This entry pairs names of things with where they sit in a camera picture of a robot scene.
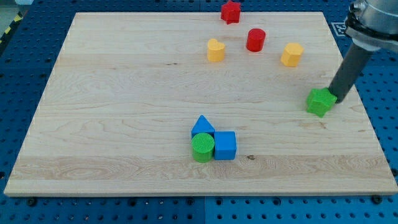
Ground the green star block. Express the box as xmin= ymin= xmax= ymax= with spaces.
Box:
xmin=306 ymin=88 xmax=337 ymax=118

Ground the blue triangle block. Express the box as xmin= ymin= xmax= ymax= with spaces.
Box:
xmin=191 ymin=115 xmax=215 ymax=138

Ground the light wooden board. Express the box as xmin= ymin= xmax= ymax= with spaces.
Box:
xmin=4 ymin=12 xmax=397 ymax=197

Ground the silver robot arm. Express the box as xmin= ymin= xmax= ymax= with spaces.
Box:
xmin=345 ymin=0 xmax=397 ymax=52

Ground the fiducial marker tag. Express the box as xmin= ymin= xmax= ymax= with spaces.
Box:
xmin=331 ymin=22 xmax=346 ymax=37

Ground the red cylinder block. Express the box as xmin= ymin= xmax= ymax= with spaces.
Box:
xmin=246 ymin=28 xmax=266 ymax=52

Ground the blue cube block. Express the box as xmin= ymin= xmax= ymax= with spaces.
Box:
xmin=214 ymin=131 xmax=237 ymax=160

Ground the yellow hexagon block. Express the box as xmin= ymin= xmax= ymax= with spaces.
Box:
xmin=280 ymin=43 xmax=304 ymax=67

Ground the red star block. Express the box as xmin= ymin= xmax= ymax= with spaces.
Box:
xmin=220 ymin=0 xmax=241 ymax=24

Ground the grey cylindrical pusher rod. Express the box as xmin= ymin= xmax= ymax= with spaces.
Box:
xmin=328 ymin=44 xmax=373 ymax=103

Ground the green cylinder block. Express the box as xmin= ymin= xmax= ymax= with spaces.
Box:
xmin=192 ymin=133 xmax=215 ymax=163

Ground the yellow heart block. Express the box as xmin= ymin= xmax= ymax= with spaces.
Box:
xmin=207 ymin=39 xmax=226 ymax=62

